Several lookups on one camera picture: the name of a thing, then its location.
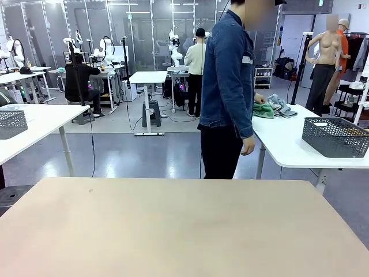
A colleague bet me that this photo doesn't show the black slim tripod stand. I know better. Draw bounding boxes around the black slim tripod stand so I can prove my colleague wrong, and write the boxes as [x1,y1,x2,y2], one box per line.
[121,36,132,89]

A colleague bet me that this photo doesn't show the large white rounded table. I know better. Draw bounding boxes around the large white rounded table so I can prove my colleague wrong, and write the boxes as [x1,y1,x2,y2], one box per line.
[251,103,369,194]

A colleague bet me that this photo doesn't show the computer tower with coloured lights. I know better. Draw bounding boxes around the computer tower with coloured lights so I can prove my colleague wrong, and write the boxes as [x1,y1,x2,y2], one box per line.
[172,80,188,107]

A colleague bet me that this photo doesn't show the person's right forearm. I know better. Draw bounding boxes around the person's right forearm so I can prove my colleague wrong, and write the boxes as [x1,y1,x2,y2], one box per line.
[232,111,255,139]

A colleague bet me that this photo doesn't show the beige mannequin in black trousers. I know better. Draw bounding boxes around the beige mannequin in black trousers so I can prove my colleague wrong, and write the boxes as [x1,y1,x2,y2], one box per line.
[305,14,343,118]

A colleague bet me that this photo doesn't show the mannequin in orange shirt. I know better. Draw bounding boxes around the mannequin in orange shirt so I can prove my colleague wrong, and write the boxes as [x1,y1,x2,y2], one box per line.
[322,18,351,107]

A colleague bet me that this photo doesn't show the small white standing desk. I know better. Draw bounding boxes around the small white standing desk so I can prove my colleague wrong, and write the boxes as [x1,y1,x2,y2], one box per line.
[129,70,168,137]

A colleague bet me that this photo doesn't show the grey background robot desk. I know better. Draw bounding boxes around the grey background robot desk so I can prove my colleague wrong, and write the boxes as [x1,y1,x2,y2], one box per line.
[47,65,122,112]

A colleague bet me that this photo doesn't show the black round base plate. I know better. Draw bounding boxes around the black round base plate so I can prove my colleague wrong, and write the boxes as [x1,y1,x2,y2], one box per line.
[0,184,32,216]

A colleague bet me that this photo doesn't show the standing person in cream top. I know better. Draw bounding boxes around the standing person in cream top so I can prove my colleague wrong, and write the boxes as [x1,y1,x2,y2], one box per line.
[183,28,208,119]

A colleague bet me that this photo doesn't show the seated person in black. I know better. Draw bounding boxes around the seated person in black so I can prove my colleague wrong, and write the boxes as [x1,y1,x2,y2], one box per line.
[63,53,106,118]

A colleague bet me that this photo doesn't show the white shoe shelf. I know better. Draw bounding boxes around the white shoe shelf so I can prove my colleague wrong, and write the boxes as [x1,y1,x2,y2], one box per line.
[253,68,274,89]

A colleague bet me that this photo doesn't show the grey plastic lattice basket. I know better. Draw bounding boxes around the grey plastic lattice basket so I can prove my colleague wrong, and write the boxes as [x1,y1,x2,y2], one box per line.
[0,110,29,140]
[301,117,369,159]

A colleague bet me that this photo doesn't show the white background desk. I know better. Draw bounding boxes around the white background desk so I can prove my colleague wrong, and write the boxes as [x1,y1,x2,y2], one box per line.
[0,66,57,104]

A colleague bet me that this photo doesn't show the person in denim jacket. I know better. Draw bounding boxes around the person in denim jacket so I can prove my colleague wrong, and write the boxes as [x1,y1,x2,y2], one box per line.
[197,0,288,180]

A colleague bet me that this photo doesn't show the black bag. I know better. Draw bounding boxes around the black bag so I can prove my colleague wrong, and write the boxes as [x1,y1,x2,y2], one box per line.
[273,57,296,81]

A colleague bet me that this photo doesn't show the black stand with white top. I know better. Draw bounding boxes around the black stand with white top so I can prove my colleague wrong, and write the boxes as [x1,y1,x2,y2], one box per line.
[290,31,314,106]

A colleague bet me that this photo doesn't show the black hanging cable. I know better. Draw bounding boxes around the black hanging cable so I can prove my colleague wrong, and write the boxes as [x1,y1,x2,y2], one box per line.
[90,114,96,177]

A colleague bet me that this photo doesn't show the grey step stool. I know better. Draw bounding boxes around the grey step stool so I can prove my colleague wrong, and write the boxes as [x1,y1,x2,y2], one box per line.
[141,100,162,128]

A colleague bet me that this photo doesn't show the person's right hand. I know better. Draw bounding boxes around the person's right hand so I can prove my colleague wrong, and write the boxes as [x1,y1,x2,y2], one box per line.
[240,135,257,156]

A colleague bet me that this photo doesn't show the black rolling cart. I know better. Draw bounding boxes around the black rolling cart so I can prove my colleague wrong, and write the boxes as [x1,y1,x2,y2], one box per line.
[334,83,368,123]

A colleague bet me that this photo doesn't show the clothes rack with dark garments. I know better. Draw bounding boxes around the clothes rack with dark garments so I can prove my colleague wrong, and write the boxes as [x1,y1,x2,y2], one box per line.
[344,31,369,73]

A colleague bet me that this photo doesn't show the black camera pole stand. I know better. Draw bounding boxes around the black camera pole stand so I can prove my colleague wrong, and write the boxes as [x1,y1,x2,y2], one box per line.
[66,40,87,107]

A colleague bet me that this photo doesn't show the person in dark striped top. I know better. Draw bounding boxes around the person in dark striped top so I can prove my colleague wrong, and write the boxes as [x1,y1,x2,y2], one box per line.
[0,88,18,107]

